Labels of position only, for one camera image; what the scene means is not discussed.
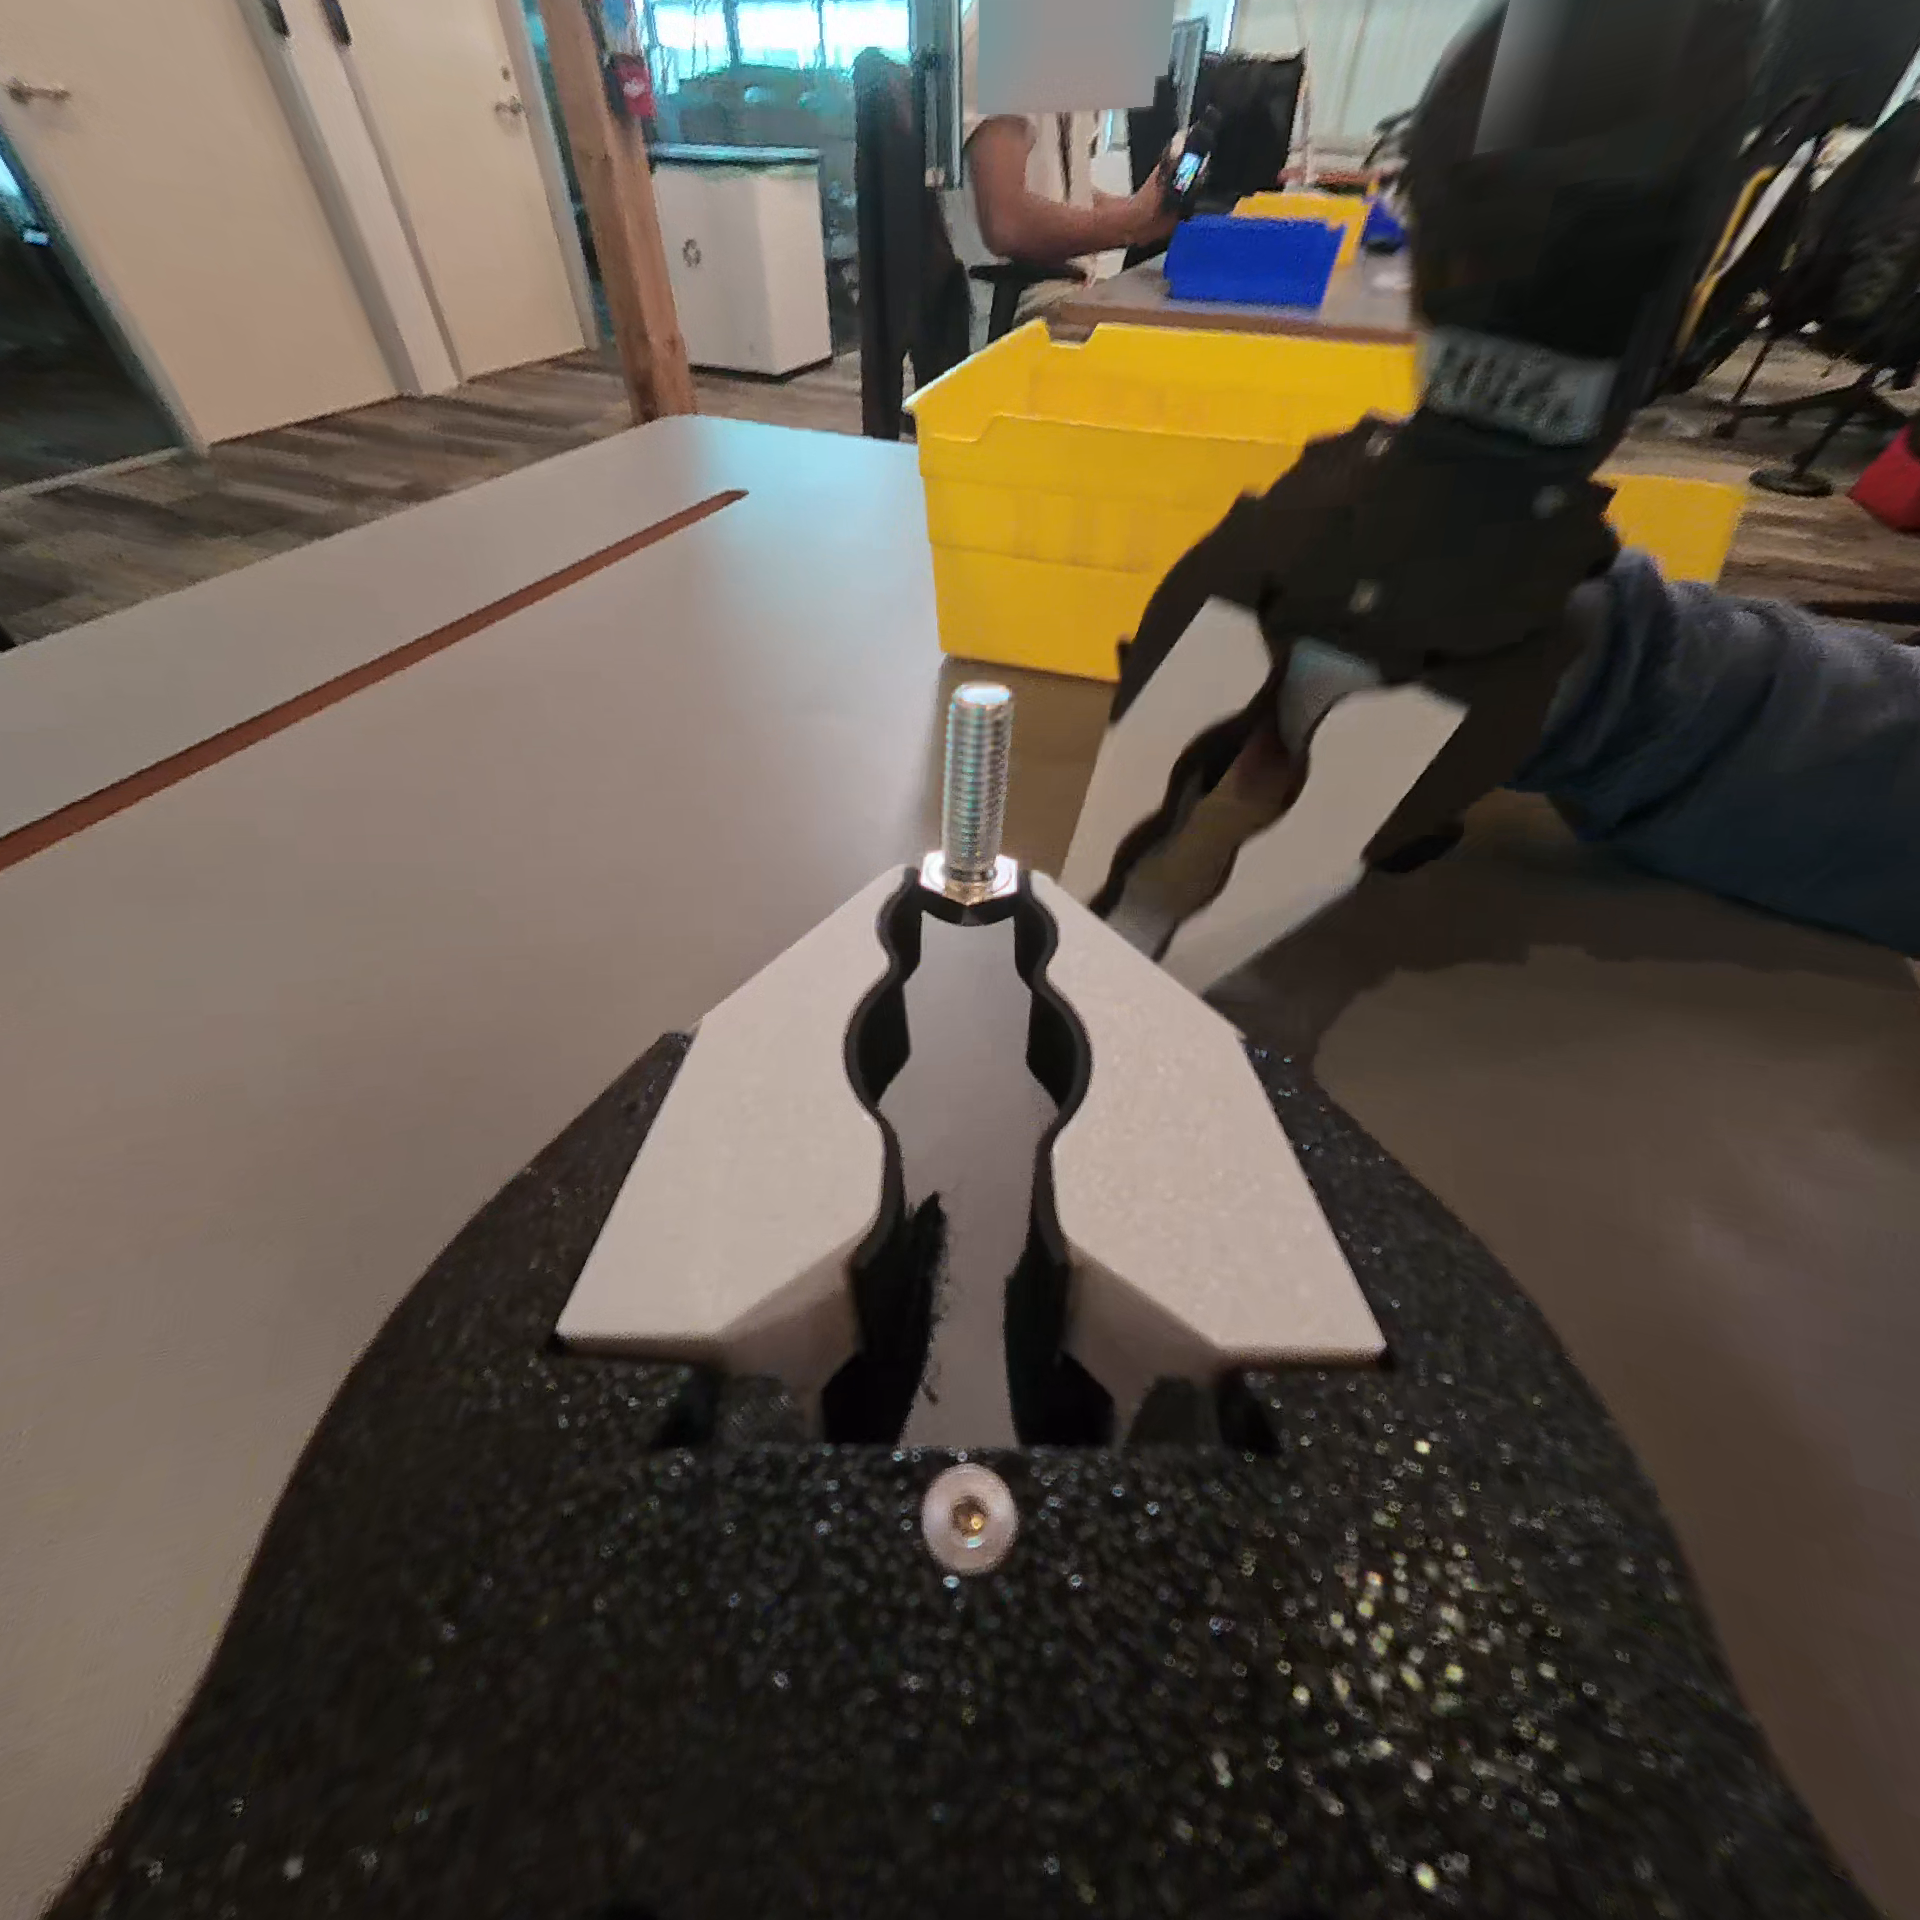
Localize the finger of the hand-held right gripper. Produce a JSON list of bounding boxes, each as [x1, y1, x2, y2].
[[1055, 597, 1310, 965], [1159, 681, 1468, 995]]

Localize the person's right forearm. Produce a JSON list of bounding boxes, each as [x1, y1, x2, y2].
[[1514, 548, 1920, 960]]

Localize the wooden column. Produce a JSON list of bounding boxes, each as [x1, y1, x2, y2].
[[537, 0, 701, 426]]

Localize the black high back chair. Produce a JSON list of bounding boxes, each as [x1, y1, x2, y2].
[[852, 45, 981, 442]]

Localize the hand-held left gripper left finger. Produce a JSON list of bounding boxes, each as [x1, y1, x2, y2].
[[557, 868, 922, 1449]]

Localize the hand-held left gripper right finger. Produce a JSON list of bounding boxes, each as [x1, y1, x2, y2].
[[1012, 869, 1391, 1449]]

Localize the white door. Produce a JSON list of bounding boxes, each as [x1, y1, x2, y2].
[[0, 0, 407, 448], [284, 0, 598, 385]]

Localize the yellow plastic bin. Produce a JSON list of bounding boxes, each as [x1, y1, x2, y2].
[[1231, 187, 1376, 241], [904, 318, 1752, 688]]

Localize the blue plastic bin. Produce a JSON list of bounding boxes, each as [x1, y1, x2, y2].
[[1163, 215, 1351, 311]]

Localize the white recycling cabinet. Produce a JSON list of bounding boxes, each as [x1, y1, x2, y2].
[[647, 142, 837, 380]]

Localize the wooden desk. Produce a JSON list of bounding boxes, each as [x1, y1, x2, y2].
[[1051, 254, 1420, 349]]

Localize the steel hex bolt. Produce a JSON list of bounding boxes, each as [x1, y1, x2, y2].
[[919, 681, 1031, 928]]

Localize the black mesh office chair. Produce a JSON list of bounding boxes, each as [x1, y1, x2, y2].
[[1651, 90, 1920, 496]]

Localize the red bag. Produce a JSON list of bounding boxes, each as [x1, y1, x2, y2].
[[1849, 424, 1920, 535]]

